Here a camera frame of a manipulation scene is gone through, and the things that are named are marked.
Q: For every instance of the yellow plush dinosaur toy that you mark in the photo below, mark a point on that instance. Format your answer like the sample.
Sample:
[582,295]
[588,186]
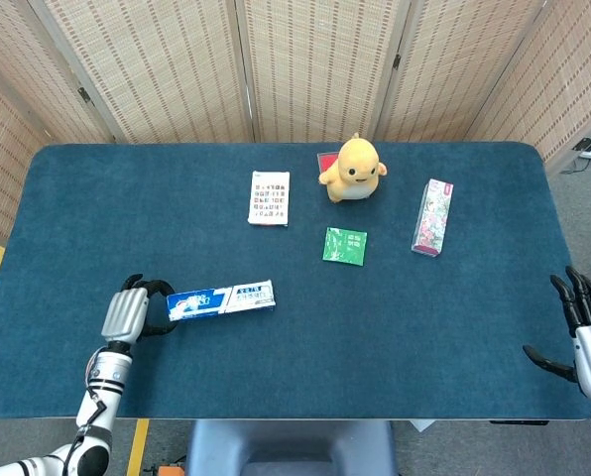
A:
[352,173]

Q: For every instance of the pink floral carton box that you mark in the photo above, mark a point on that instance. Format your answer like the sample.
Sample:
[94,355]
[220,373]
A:
[432,218]

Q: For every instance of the blue felt table cloth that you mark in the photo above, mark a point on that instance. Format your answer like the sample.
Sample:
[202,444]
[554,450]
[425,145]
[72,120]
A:
[325,347]

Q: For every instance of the white box with red pattern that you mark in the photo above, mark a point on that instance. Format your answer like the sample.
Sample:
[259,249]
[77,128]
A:
[269,198]

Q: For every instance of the blue and white toothpaste box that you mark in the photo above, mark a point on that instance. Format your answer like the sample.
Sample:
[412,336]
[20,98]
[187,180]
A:
[226,300]

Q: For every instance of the red item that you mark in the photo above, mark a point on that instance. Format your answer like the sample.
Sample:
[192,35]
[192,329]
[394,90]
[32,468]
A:
[326,161]

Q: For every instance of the green sachet packet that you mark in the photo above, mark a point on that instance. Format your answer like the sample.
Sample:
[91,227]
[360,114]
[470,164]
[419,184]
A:
[345,246]

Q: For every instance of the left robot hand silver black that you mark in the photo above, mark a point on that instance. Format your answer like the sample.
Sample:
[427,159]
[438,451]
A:
[124,315]

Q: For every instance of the woven folding screen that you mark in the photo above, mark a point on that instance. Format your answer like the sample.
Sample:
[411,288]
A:
[152,64]

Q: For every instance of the metal screen hinge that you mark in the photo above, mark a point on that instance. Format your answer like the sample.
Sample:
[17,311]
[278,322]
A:
[83,94]
[396,62]

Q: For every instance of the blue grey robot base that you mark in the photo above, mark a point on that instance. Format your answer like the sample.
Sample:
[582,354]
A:
[290,446]

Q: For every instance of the white paper label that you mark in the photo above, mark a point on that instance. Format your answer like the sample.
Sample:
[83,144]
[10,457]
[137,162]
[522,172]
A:
[422,424]

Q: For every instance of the orange object under table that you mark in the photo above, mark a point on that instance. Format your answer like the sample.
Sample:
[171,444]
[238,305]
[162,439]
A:
[169,470]

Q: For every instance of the black table control panel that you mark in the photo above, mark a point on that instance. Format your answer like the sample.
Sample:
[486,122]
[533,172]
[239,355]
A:
[518,422]

